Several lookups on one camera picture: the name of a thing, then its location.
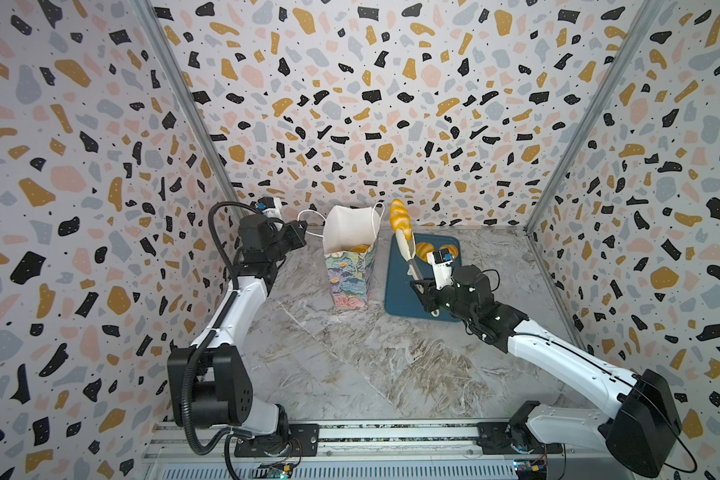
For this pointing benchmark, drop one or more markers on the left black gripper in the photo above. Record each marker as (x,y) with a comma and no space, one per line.
(296,236)

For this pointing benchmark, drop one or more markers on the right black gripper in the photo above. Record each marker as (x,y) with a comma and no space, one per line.
(429,291)

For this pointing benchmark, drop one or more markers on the small striped croissant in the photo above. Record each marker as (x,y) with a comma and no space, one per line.
(399,219)

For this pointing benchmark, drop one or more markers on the large sesame bread loaf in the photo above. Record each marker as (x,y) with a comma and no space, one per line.
(362,248)

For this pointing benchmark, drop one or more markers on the white floral paper bag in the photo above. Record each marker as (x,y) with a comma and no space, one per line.
(349,273)

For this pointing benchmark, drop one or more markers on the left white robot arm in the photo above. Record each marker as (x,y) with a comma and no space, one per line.
(211,390)

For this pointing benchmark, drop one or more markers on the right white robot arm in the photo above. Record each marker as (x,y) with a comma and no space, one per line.
(633,417)

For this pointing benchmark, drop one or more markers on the round striped bun behind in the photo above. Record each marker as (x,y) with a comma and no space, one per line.
(423,249)

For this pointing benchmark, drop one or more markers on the shell shaped striped bun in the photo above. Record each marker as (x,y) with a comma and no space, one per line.
(452,250)

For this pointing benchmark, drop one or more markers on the teal plastic tray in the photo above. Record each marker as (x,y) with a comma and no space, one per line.
(400,298)

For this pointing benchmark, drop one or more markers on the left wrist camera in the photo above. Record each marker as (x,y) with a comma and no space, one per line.
(270,207)

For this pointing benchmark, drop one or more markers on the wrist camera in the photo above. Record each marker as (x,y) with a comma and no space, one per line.
(270,207)
(441,262)

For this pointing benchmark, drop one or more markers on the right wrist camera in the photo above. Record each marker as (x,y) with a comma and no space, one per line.
(441,262)

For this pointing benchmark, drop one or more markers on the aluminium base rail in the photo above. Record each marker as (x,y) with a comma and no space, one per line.
(379,449)

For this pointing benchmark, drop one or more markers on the right aluminium corner post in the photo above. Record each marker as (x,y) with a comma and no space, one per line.
(644,18)

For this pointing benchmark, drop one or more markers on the aluminium corner post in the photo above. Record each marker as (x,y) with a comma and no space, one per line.
(145,13)
(644,18)

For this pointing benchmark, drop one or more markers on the left aluminium corner post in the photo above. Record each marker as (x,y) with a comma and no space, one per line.
(145,13)

